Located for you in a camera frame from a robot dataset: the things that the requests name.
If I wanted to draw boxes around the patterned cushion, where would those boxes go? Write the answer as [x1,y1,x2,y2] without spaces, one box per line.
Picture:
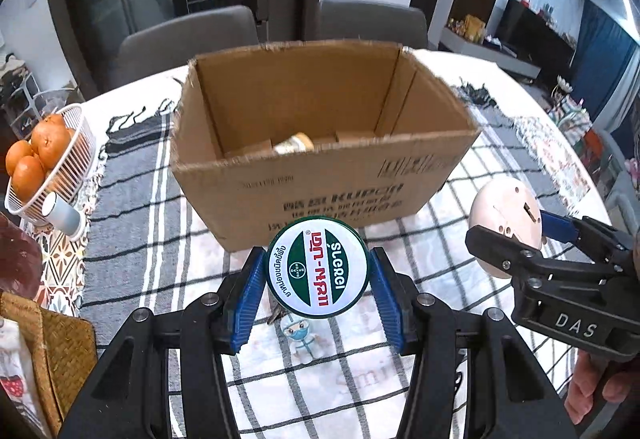
[547,96,593,140]

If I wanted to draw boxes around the yellow box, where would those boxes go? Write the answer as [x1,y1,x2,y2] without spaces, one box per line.
[462,15,486,42]

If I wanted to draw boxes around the small white grey cup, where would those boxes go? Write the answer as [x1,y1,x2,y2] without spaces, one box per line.
[41,192,83,240]

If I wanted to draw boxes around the grey checked table cloth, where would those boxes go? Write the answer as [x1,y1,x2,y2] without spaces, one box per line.
[80,84,616,439]

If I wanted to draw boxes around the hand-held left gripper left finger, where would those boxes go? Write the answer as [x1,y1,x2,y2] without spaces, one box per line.
[57,246,268,439]

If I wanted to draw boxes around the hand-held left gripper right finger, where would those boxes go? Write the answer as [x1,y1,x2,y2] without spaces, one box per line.
[369,246,583,439]

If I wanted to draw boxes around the tile-patterned tablecloth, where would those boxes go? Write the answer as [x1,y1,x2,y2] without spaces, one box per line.
[40,116,598,315]

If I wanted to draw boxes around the beige round toy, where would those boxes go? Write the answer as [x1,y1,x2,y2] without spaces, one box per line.
[470,176,546,279]

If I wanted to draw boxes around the white fruit basket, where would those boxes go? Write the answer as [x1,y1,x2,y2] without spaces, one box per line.
[4,103,98,225]

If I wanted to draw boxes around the small jar with orange lid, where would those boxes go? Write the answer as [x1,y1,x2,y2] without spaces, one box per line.
[272,132,315,155]

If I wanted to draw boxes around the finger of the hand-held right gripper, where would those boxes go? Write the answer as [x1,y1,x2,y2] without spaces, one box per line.
[537,212,633,265]
[465,225,601,282]

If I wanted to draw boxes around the brown cardboard box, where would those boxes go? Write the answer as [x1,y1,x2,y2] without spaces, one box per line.
[169,39,482,252]

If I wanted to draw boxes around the white utility cart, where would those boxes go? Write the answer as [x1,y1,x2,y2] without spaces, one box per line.
[0,59,41,140]

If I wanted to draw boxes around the grey dining chair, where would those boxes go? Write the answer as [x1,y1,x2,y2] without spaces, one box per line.
[118,5,261,85]
[316,0,430,51]

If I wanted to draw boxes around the round tin with green label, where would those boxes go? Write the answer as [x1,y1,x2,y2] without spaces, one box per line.
[265,216,371,319]

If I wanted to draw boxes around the black television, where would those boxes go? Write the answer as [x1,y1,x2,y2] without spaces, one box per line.
[500,0,576,75]

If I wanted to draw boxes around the floral fabric tissue cover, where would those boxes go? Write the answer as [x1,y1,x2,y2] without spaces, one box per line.
[0,316,53,439]

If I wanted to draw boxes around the blue curtain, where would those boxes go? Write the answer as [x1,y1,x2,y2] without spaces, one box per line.
[570,0,640,120]

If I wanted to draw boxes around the woven wicker basket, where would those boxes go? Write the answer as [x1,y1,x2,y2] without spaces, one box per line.
[0,291,98,435]

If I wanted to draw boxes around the glass vase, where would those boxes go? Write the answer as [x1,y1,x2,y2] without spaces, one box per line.
[0,212,43,302]

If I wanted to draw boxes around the white television cabinet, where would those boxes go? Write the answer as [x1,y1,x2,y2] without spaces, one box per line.
[440,26,543,80]

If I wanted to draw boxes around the person's right hand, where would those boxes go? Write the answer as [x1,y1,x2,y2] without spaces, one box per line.
[564,351,640,420]

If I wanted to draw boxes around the small astronaut figurine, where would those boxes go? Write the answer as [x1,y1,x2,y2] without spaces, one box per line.
[280,314,323,362]

